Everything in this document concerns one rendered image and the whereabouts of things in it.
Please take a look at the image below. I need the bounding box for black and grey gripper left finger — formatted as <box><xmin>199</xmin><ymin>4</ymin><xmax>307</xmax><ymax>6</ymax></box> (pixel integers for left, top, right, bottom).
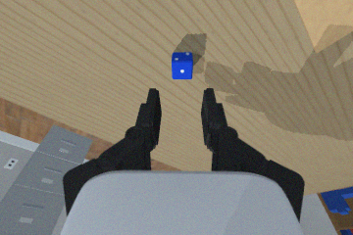
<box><xmin>63</xmin><ymin>88</ymin><xmax>162</xmax><ymax>217</ymax></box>

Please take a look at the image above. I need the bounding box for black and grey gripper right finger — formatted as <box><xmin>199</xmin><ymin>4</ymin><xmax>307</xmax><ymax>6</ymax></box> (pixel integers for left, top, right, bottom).
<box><xmin>201</xmin><ymin>88</ymin><xmax>305</xmax><ymax>222</ymax></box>

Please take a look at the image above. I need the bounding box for blue die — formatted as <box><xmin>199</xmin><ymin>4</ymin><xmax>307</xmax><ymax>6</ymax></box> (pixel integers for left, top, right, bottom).
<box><xmin>172</xmin><ymin>52</ymin><xmax>193</xmax><ymax>79</ymax></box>

